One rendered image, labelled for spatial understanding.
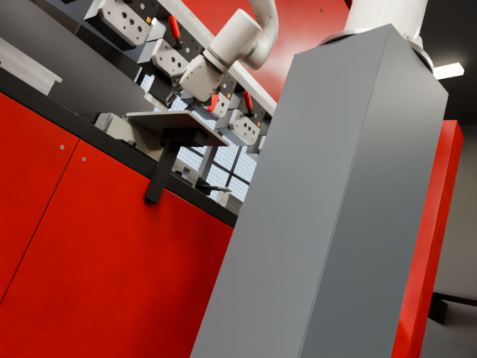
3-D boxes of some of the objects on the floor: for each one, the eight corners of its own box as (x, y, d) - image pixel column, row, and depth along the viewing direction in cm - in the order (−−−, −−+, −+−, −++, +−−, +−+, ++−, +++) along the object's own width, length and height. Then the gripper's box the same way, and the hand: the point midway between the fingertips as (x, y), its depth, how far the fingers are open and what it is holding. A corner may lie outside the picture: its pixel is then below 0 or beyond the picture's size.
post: (118, 394, 219) (243, 66, 275) (112, 391, 223) (237, 67, 278) (125, 395, 223) (247, 71, 278) (119, 391, 226) (241, 72, 281)
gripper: (194, 47, 113) (152, 99, 118) (240, 84, 123) (200, 131, 128) (189, 38, 119) (150, 88, 124) (233, 74, 129) (195, 118, 134)
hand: (179, 105), depth 126 cm, fingers open, 5 cm apart
